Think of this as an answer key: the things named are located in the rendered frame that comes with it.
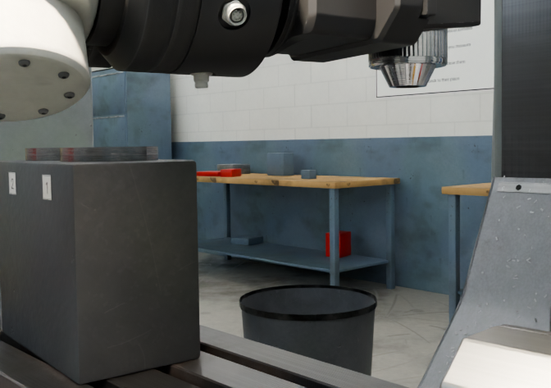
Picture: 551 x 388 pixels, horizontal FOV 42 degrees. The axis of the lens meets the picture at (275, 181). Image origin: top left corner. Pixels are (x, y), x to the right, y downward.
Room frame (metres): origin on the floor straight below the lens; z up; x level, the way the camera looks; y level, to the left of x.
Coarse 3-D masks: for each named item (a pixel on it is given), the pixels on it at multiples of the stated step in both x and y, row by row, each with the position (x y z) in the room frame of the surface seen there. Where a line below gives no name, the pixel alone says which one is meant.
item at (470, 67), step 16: (480, 16) 5.13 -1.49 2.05; (448, 32) 5.33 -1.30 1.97; (464, 32) 5.23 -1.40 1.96; (480, 32) 5.13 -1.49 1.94; (448, 48) 5.33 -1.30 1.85; (464, 48) 5.23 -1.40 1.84; (480, 48) 5.13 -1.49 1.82; (448, 64) 5.33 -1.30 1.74; (464, 64) 5.23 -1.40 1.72; (480, 64) 5.13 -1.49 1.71; (384, 80) 5.78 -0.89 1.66; (432, 80) 5.43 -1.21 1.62; (448, 80) 5.33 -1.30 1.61; (464, 80) 5.23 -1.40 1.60; (480, 80) 5.13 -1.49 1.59; (384, 96) 5.78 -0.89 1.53
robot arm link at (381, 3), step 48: (240, 0) 0.33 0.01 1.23; (288, 0) 0.36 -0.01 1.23; (336, 0) 0.35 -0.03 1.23; (384, 0) 0.36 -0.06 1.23; (432, 0) 0.36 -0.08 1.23; (192, 48) 0.33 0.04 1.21; (240, 48) 0.35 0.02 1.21; (288, 48) 0.41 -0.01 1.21; (336, 48) 0.40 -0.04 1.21; (384, 48) 0.39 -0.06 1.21
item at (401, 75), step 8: (400, 64) 0.42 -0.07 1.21; (408, 64) 0.41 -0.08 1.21; (416, 64) 0.41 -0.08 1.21; (424, 64) 0.42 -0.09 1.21; (384, 72) 0.43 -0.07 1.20; (392, 72) 0.42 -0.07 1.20; (400, 72) 0.42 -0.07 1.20; (408, 72) 0.42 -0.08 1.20; (416, 72) 0.42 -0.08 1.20; (424, 72) 0.42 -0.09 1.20; (432, 72) 0.43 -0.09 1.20; (392, 80) 0.42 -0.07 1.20; (400, 80) 0.42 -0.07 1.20; (408, 80) 0.42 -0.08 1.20; (416, 80) 0.42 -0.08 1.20; (424, 80) 0.42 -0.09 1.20; (400, 88) 0.44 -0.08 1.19
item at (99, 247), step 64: (0, 192) 0.75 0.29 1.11; (64, 192) 0.60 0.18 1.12; (128, 192) 0.61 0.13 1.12; (192, 192) 0.65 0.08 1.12; (0, 256) 0.75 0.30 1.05; (64, 256) 0.60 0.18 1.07; (128, 256) 0.61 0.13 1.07; (192, 256) 0.65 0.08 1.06; (64, 320) 0.61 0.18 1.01; (128, 320) 0.61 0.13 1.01; (192, 320) 0.65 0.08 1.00
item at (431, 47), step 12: (420, 36) 0.41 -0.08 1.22; (432, 36) 0.41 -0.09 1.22; (444, 36) 0.42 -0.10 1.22; (396, 48) 0.41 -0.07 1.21; (408, 48) 0.41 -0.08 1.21; (420, 48) 0.41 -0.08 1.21; (432, 48) 0.41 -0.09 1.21; (444, 48) 0.42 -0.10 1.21; (372, 60) 0.43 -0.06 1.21; (384, 60) 0.41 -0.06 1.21; (396, 60) 0.41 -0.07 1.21; (408, 60) 0.41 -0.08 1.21; (420, 60) 0.41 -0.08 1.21; (432, 60) 0.41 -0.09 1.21; (444, 60) 0.42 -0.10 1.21
